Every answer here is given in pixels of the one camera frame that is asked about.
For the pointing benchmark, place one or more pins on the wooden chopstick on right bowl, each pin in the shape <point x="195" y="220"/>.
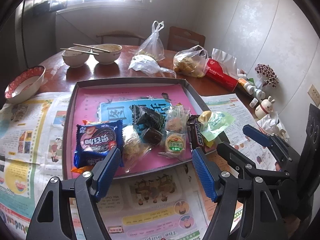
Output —
<point x="92" y="48"/>

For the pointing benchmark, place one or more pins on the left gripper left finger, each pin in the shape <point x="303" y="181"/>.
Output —
<point x="52" y="218"/>

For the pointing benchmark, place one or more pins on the newspaper right sheet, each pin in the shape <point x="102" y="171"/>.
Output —
<point x="201" y="207"/>

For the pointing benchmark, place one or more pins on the crumpled clear plastic bag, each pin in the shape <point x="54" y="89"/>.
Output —
<point x="150" y="67"/>

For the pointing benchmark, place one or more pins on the wooden chopstick on left bowl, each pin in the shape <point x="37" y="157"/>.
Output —
<point x="80" y="51"/>

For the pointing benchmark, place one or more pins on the blue Oreo cookie pack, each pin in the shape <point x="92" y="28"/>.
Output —
<point x="95" y="141"/>

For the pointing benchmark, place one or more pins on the wall power outlet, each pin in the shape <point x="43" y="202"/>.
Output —
<point x="314" y="95"/>

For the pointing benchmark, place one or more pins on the plastic bag with yellow food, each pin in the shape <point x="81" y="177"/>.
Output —
<point x="191" y="62"/>

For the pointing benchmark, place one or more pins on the clear round cake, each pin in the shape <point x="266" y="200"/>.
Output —
<point x="177" y="117"/>

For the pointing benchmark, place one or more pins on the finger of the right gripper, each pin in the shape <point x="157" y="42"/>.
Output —
<point x="245" y="167"/>
<point x="277" y="146"/>

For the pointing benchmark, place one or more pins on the small white bottle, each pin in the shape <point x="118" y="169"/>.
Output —
<point x="253" y="103"/>

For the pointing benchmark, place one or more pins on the dark refrigerator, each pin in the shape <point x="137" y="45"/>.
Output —
<point x="27" y="38"/>

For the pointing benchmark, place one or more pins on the yellow snack packet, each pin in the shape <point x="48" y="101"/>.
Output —
<point x="209" y="143"/>

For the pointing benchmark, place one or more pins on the grey cardboard tray box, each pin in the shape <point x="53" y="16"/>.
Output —
<point x="110" y="100"/>

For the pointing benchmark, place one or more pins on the white rabbit figurine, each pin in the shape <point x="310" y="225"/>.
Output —
<point x="264" y="108"/>

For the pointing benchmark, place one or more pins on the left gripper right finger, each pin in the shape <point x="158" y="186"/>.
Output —
<point x="225" y="190"/>

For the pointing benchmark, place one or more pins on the tied clear plastic bag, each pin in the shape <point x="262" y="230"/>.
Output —
<point x="152" y="46"/>

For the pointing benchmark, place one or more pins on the white bowl left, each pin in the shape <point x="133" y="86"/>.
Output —
<point x="74" y="59"/>

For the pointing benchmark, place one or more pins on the dark brown cake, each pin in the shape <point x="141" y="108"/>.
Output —
<point x="151" y="136"/>

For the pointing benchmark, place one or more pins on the wooden chair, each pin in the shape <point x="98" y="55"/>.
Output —
<point x="121" y="34"/>
<point x="181" y="39"/>

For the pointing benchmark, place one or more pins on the white medicine bottle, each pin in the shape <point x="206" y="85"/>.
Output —
<point x="259" y="94"/>

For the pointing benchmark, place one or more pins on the white bowl right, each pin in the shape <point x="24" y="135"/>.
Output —
<point x="110" y="54"/>

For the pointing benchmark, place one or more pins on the red dotted bowl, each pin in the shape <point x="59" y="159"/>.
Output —
<point x="25" y="85"/>

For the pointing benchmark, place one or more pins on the wooden chopstick on bowl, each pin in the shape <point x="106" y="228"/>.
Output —
<point x="80" y="51"/>
<point x="92" y="48"/>

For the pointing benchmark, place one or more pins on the orange cap medicine bottle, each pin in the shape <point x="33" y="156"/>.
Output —
<point x="246" y="85"/>

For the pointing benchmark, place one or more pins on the crumpled white tissue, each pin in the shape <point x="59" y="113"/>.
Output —
<point x="271" y="124"/>

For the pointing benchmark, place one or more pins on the round green label pastry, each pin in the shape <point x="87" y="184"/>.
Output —
<point x="174" y="146"/>

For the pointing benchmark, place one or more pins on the clear pastry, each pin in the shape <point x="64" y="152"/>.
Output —
<point x="134" y="149"/>

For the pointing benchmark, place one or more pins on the red tissue pack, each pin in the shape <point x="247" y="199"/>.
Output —
<point x="222" y="69"/>

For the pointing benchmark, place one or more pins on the wooden chair back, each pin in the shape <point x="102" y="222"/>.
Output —
<point x="181" y="39"/>

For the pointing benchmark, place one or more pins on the white bowl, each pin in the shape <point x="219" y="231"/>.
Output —
<point x="74" y="59"/>
<point x="110" y="54"/>

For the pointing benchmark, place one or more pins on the black triangular snack pack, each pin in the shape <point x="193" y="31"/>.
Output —
<point x="147" y="117"/>

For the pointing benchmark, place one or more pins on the light green snack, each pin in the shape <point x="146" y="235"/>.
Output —
<point x="213" y="123"/>

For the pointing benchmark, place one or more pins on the Snickers chocolate bar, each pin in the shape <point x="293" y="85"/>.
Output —
<point x="194" y="134"/>

